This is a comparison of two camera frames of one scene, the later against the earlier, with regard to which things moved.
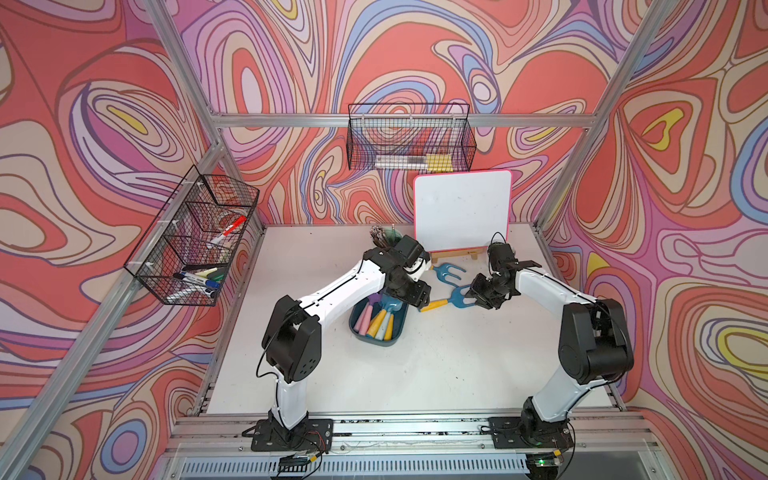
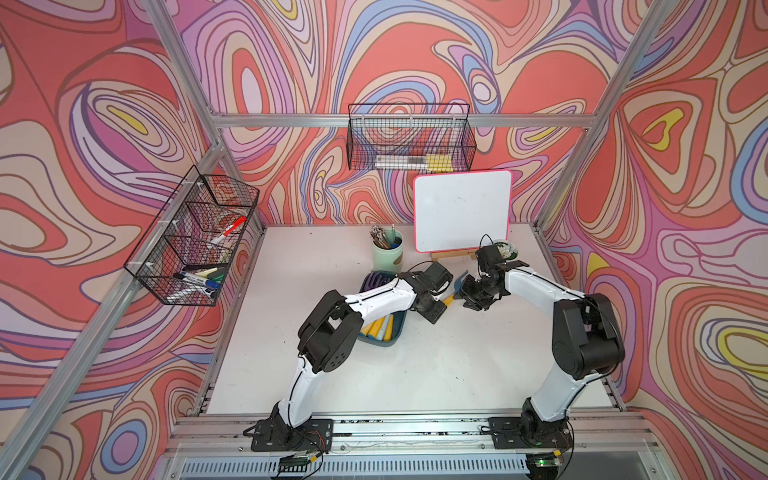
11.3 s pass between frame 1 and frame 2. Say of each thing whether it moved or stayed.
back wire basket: stayed
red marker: stayed
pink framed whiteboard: stayed
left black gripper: moved
